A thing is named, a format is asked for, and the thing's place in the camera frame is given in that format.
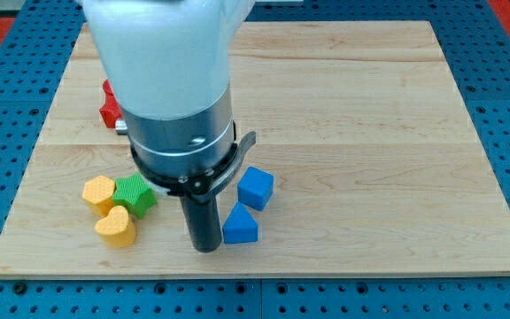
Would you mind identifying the blue cube block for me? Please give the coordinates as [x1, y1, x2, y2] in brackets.
[237, 167, 274, 211]

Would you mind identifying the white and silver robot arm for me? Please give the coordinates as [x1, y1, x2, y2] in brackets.
[81, 0, 256, 253]

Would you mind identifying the blue triangle block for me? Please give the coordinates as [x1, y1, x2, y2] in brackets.
[222, 202, 259, 244]

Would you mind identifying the yellow hexagon block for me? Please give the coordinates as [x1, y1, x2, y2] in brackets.
[82, 175, 116, 217]

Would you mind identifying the red block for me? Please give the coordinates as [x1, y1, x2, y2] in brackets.
[99, 80, 122, 128]

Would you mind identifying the wooden board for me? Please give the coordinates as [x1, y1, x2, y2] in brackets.
[0, 20, 510, 280]

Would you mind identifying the yellow heart block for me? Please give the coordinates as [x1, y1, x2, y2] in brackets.
[94, 206, 136, 248]

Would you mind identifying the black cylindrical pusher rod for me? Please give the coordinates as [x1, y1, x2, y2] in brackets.
[180, 192, 222, 253]

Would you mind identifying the green star block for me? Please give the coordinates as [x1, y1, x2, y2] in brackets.
[112, 173, 157, 219]

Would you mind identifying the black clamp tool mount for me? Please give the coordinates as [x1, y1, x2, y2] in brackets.
[129, 121, 256, 198]

